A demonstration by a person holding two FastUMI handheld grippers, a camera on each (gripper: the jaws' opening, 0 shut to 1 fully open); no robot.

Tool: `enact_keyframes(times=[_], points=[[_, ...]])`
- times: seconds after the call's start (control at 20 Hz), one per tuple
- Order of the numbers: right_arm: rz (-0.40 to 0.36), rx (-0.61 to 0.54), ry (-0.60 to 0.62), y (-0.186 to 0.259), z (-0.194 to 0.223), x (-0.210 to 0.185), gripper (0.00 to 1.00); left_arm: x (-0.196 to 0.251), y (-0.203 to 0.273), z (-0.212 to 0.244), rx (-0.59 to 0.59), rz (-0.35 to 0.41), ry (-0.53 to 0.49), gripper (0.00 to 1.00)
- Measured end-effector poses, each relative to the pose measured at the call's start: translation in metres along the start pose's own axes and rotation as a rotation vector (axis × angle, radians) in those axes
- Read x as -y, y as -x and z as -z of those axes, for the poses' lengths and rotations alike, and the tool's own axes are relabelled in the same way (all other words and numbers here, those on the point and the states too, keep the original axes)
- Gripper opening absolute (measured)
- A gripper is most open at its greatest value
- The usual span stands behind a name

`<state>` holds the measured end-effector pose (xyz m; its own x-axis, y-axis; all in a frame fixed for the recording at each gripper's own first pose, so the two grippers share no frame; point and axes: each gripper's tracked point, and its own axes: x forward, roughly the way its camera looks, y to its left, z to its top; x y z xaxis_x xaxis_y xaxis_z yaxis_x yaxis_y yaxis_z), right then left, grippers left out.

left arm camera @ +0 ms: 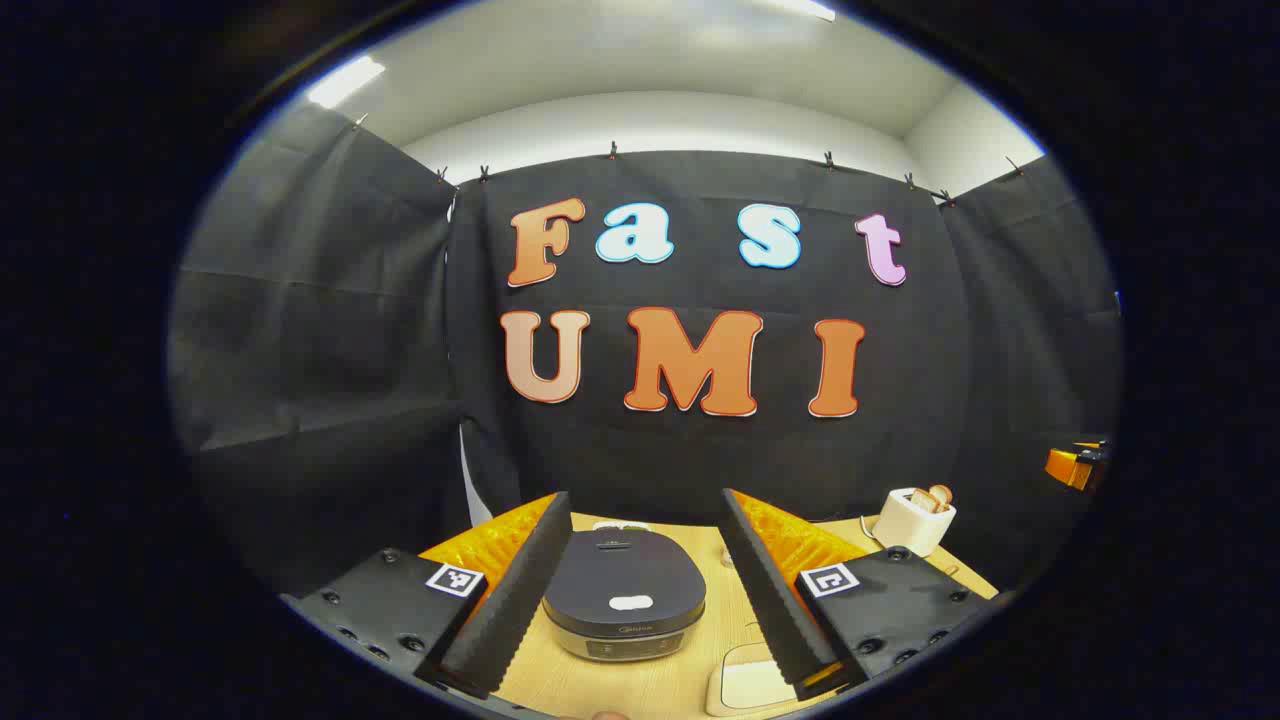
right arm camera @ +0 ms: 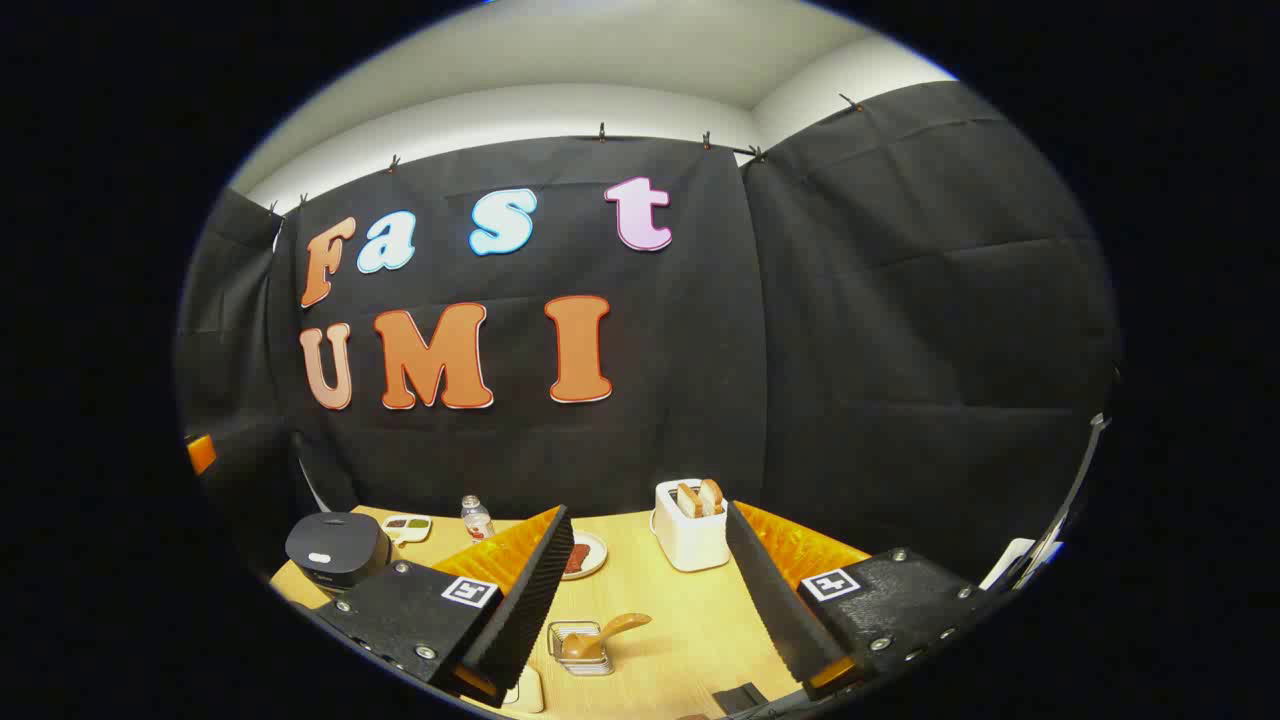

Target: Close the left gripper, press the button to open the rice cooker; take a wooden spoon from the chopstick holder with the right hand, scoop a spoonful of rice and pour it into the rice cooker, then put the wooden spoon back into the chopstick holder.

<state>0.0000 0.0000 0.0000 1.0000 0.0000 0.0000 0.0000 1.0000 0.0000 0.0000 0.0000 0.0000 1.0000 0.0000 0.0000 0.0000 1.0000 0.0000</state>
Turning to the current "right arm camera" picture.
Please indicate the white toaster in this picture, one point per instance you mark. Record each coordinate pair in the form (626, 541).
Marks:
(690, 545)

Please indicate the cream rectangular container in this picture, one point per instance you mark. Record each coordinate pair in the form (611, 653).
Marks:
(527, 690)

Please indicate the black table edge bracket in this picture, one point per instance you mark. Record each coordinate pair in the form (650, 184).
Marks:
(740, 697)

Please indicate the red meat piece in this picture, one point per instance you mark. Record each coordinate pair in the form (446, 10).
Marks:
(578, 560)

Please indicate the white round plate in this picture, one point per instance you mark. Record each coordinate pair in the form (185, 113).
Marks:
(597, 558)

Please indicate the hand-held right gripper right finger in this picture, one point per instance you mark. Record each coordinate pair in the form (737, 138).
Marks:
(775, 600)

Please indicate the black backdrop cloth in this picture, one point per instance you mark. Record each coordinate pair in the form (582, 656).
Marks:
(700, 400)

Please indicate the small white divided dish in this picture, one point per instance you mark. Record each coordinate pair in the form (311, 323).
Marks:
(408, 528)

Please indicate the wooden spoon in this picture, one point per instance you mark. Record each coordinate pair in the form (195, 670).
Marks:
(615, 628)

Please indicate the clear bottle with red label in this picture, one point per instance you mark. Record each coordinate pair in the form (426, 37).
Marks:
(477, 522)

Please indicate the white flat object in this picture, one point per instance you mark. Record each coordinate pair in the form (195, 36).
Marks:
(1008, 565)

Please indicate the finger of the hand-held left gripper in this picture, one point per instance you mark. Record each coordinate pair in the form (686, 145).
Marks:
(200, 453)

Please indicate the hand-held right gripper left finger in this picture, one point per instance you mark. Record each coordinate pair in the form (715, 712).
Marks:
(530, 600)

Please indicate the toasted bread slice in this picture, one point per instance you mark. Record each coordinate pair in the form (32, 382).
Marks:
(711, 496)
(689, 500)

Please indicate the dark grey rice cooker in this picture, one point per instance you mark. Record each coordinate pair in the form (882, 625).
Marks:
(335, 550)

